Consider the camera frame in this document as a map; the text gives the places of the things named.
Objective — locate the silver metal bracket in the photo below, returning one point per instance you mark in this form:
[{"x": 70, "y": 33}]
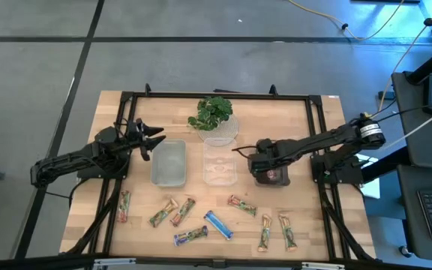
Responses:
[
  {"x": 114, "y": 261},
  {"x": 323, "y": 266}
]

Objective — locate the brown green granola bar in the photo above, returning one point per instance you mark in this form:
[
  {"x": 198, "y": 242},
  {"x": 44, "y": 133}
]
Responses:
[
  {"x": 163, "y": 213},
  {"x": 264, "y": 233},
  {"x": 288, "y": 232}
]

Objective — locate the grey plastic bin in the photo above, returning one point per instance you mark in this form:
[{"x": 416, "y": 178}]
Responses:
[{"x": 168, "y": 163}]

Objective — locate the purple green granola bar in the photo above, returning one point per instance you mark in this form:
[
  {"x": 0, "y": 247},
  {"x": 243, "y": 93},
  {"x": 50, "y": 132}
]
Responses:
[{"x": 191, "y": 236}]

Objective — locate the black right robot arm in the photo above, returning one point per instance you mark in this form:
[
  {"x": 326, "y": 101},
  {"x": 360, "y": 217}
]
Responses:
[{"x": 313, "y": 140}]

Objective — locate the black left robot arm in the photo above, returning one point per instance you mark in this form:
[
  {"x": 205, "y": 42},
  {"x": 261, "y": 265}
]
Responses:
[{"x": 69, "y": 157}]

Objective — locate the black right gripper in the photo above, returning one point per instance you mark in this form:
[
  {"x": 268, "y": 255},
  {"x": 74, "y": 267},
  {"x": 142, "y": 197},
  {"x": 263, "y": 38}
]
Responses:
[{"x": 264, "y": 161}]

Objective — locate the brown snack bar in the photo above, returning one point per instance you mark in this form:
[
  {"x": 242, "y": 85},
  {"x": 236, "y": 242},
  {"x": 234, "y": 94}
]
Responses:
[{"x": 182, "y": 212}]

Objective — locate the black aluminium table frame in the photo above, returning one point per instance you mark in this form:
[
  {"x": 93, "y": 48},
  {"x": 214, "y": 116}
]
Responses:
[{"x": 163, "y": 95}]

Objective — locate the black diagonal beam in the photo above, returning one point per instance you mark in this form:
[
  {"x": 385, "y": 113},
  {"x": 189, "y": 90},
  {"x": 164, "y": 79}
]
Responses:
[
  {"x": 384, "y": 165},
  {"x": 431, "y": 64}
]

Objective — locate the blue granola bar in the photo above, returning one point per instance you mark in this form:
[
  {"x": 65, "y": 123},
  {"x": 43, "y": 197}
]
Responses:
[{"x": 218, "y": 224}]

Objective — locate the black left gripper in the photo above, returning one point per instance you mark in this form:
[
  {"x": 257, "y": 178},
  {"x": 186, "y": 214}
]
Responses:
[{"x": 135, "y": 137}]

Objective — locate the black caster wheel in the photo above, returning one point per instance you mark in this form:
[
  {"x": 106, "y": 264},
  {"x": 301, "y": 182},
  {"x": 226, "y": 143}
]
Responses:
[{"x": 404, "y": 250}]

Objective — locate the green leafy plant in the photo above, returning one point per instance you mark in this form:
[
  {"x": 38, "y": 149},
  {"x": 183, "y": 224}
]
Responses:
[{"x": 210, "y": 112}]

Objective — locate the small blue box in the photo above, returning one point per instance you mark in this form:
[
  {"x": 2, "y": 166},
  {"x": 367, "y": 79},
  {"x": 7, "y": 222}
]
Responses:
[{"x": 386, "y": 95}]

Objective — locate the dark grey desk top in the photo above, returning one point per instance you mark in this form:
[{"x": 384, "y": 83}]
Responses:
[
  {"x": 411, "y": 131},
  {"x": 411, "y": 210}
]

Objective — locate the clear plastic bin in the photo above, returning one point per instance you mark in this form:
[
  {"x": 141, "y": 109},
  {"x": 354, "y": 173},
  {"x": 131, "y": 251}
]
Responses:
[{"x": 219, "y": 163}]

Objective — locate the round woven mat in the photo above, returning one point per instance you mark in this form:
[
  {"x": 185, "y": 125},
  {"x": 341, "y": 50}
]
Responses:
[{"x": 227, "y": 131}]

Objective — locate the black crossbeam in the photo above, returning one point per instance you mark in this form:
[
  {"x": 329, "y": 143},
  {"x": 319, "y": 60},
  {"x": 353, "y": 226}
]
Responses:
[{"x": 171, "y": 264}]

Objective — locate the red green granola bar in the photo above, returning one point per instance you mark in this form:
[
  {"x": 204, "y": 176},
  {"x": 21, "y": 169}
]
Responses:
[
  {"x": 123, "y": 206},
  {"x": 242, "y": 205}
]

